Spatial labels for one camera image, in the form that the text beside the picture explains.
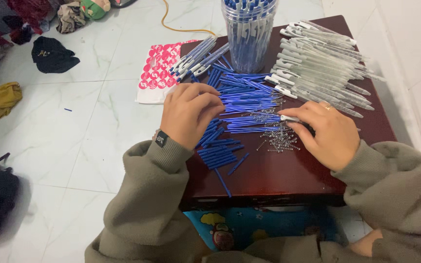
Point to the person's left hand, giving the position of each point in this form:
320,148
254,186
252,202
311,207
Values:
185,117

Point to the person's right hand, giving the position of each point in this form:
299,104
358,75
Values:
331,138

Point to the person's left fingers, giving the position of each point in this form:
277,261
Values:
207,99

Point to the clear pen barrel white clip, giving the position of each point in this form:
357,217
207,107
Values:
289,118

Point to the pile of thin blue refills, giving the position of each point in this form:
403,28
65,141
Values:
247,98

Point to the group of blue white pens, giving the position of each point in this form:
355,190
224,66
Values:
249,22
196,58

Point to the pile of short blue tubes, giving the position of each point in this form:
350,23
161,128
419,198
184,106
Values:
217,151

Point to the white bag with red dots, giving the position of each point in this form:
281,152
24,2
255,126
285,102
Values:
157,73

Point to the clear plastic jar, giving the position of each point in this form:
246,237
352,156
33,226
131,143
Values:
249,54

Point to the pile of small metal springs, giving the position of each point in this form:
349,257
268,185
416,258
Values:
281,138

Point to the long blue tube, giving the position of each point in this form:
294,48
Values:
223,182

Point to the dark red low table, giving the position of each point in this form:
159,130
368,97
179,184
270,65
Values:
269,175

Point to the pile of clear pen barrels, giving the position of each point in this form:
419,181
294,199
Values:
320,65

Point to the blue cartoon print mat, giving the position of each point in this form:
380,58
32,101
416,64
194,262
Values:
254,224

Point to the green plush toy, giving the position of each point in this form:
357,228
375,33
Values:
94,9

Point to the beige brown crumpled cloth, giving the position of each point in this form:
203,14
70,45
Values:
69,16

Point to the black cloth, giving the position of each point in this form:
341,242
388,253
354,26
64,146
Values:
51,56

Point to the heap of dark clothes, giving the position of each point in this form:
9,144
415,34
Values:
9,22

